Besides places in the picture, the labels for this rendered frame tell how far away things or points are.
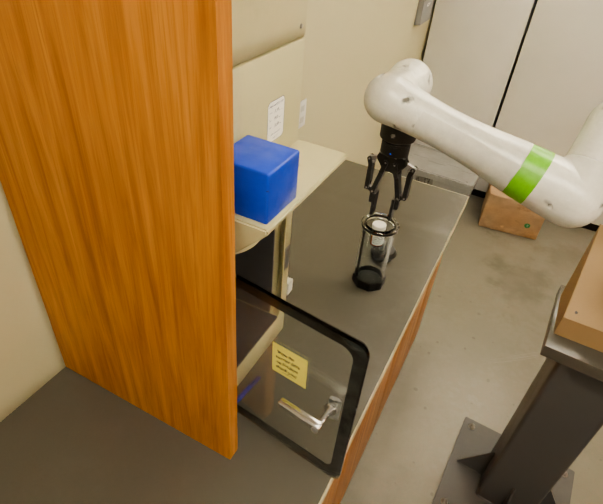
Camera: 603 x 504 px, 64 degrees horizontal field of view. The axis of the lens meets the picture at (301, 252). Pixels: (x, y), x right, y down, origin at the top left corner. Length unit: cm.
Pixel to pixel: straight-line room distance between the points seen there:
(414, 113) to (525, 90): 274
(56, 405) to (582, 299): 140
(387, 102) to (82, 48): 61
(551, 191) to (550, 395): 88
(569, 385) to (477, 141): 93
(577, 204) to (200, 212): 71
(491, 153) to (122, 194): 70
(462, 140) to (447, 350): 183
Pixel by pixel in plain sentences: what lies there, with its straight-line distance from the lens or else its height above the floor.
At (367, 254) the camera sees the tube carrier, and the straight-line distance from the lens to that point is 145.
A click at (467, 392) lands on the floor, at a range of 261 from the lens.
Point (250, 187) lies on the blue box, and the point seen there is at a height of 157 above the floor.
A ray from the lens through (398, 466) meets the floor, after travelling 229.
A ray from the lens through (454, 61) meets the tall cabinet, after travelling 381.
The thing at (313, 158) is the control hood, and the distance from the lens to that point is 97.
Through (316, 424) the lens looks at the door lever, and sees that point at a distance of 88.
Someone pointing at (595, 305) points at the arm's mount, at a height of 106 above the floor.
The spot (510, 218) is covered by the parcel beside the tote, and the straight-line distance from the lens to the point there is 374.
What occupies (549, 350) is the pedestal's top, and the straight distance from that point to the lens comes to 158.
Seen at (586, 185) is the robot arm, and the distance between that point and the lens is 108.
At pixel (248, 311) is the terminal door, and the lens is 88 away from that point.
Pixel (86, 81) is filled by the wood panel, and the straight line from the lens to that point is 74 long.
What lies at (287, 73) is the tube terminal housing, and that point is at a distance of 93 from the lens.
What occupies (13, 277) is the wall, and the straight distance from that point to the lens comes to 119.
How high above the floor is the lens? 195
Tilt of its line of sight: 38 degrees down
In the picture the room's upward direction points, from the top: 5 degrees clockwise
